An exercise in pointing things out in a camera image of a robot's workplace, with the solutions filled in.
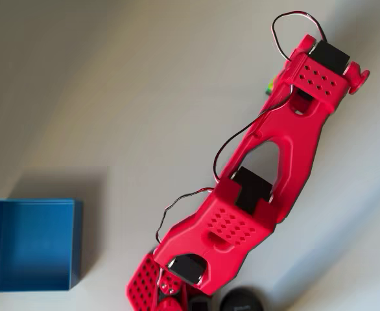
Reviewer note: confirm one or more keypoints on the blue box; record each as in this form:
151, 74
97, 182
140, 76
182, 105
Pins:
31, 243

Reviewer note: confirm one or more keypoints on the green lego brick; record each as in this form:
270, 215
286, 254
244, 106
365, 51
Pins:
269, 87

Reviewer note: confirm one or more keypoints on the black gooseneck camera stand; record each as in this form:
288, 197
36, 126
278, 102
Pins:
242, 301

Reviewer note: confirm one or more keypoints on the red robot arm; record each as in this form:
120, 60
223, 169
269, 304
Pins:
293, 145

